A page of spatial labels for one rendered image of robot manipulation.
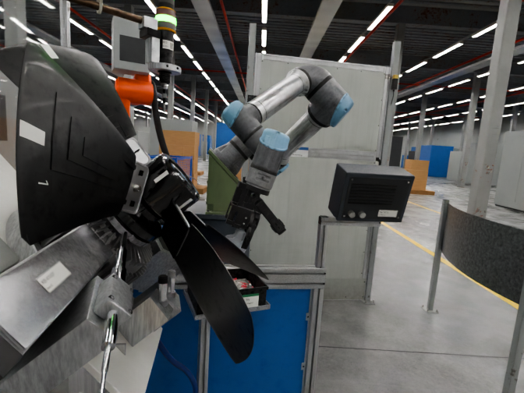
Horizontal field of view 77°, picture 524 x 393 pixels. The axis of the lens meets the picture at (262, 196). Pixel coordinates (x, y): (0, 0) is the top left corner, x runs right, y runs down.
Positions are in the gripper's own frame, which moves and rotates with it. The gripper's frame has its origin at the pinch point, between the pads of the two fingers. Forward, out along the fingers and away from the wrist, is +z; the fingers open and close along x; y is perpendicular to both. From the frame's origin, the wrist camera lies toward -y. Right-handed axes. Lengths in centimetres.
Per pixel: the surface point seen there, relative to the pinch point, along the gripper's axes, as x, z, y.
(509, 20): -448, -412, -388
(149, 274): 6.7, 8.6, 20.7
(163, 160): 21.2, -20.0, 24.6
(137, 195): 25.0, -12.8, 26.4
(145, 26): 12, -44, 38
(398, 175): -21, -40, -47
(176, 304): 12.2, 11.5, 12.3
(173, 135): -795, -20, 118
